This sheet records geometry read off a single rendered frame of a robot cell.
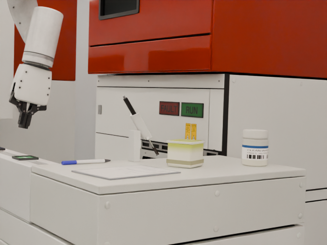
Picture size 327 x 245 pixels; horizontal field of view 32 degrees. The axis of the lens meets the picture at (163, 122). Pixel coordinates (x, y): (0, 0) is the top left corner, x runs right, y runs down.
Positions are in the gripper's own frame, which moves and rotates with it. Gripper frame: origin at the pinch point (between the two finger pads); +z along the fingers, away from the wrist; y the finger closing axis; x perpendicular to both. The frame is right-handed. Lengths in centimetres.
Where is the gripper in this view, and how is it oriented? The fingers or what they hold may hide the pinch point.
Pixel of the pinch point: (24, 121)
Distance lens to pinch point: 158.6
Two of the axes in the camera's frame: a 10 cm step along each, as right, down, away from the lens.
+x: 5.8, 0.6, -8.1
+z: -2.0, 9.8, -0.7
